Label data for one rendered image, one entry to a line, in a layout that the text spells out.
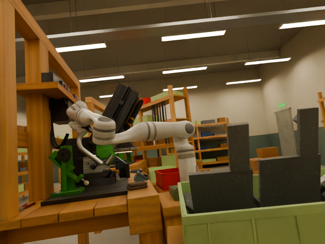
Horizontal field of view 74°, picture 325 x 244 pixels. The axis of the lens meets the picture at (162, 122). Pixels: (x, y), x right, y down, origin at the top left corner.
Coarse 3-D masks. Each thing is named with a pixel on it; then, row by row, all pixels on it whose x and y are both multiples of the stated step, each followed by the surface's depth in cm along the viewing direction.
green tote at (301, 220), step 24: (192, 216) 42; (216, 216) 42; (240, 216) 42; (264, 216) 41; (288, 216) 42; (312, 216) 41; (192, 240) 42; (216, 240) 42; (240, 240) 42; (264, 240) 41; (288, 240) 41; (312, 240) 41
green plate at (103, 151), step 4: (96, 144) 154; (96, 148) 153; (100, 148) 153; (104, 148) 154; (108, 148) 154; (112, 148) 154; (100, 152) 152; (104, 152) 152; (108, 152) 153; (100, 156) 151; (104, 156) 151
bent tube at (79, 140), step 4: (92, 128) 141; (84, 132) 139; (80, 136) 138; (76, 140) 138; (80, 140) 138; (80, 144) 137; (80, 148) 136; (84, 148) 137; (84, 152) 135; (88, 152) 135; (88, 156) 135; (92, 156) 135; (96, 160) 135; (100, 160) 135; (100, 164) 134
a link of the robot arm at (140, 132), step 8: (136, 128) 96; (144, 128) 96; (96, 136) 87; (104, 136) 86; (112, 136) 89; (120, 136) 93; (128, 136) 94; (136, 136) 94; (144, 136) 96; (104, 144) 88; (112, 144) 91
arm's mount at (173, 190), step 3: (171, 186) 114; (174, 186) 113; (177, 186) 111; (171, 189) 108; (174, 189) 102; (177, 189) 101; (171, 192) 109; (174, 192) 100; (177, 192) 100; (171, 195) 110; (174, 195) 100; (177, 195) 100; (174, 198) 100; (177, 198) 100
